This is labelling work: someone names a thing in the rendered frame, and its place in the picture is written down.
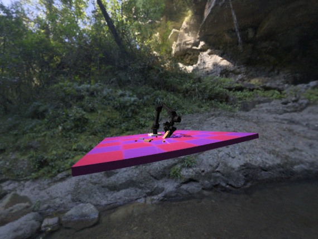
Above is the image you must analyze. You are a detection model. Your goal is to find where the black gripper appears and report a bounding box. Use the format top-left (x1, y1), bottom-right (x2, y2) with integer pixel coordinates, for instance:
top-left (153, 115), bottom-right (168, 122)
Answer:
top-left (163, 121), bottom-right (177, 136)

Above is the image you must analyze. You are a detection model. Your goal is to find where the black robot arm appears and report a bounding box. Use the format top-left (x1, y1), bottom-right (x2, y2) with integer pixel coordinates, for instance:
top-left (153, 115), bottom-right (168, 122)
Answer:
top-left (151, 103), bottom-right (181, 135)

